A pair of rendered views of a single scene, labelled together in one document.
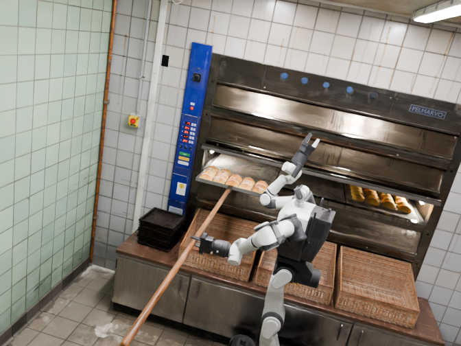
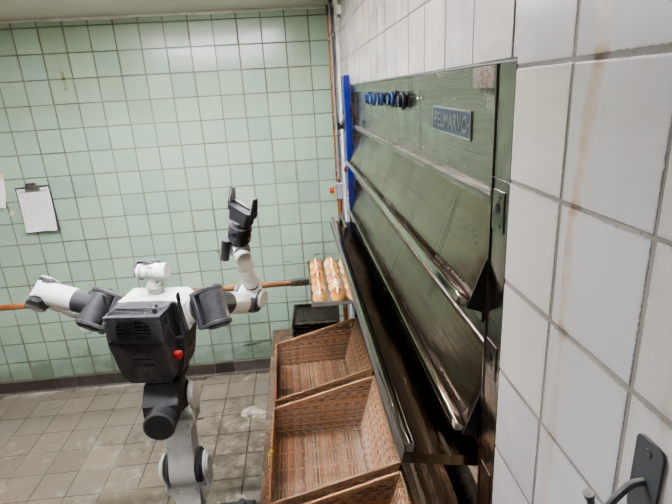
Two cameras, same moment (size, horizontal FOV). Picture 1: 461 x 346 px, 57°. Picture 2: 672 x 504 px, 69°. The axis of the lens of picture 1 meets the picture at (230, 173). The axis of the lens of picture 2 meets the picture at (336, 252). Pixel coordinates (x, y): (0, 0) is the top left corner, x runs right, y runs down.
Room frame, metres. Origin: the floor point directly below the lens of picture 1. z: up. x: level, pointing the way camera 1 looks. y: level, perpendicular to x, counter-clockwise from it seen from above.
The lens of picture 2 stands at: (2.63, -2.22, 2.07)
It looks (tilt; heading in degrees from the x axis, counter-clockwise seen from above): 18 degrees down; 77
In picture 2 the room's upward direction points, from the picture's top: 3 degrees counter-clockwise
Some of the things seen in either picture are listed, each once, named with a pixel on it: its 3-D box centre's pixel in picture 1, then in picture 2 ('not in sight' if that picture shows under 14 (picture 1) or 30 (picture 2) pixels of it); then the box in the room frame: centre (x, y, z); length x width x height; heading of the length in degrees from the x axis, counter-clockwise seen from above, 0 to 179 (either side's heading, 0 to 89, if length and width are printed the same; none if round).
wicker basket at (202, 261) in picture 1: (221, 242); (320, 367); (3.00, -0.04, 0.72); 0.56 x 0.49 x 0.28; 82
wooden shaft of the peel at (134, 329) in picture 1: (193, 241); (112, 298); (2.04, 0.12, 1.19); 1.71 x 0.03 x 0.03; 171
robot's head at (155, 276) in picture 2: (301, 194); (154, 274); (2.34, -0.43, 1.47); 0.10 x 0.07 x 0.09; 163
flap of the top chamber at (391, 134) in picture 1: (329, 119); (387, 173); (3.18, -0.65, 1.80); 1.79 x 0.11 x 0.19; 81
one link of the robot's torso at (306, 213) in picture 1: (302, 229); (155, 331); (2.32, -0.49, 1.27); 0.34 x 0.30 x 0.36; 163
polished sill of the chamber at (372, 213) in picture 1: (309, 197); (397, 339); (3.20, -0.65, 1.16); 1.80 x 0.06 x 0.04; 81
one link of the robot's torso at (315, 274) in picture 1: (297, 268); (166, 397); (2.32, -0.52, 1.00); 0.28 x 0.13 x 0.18; 81
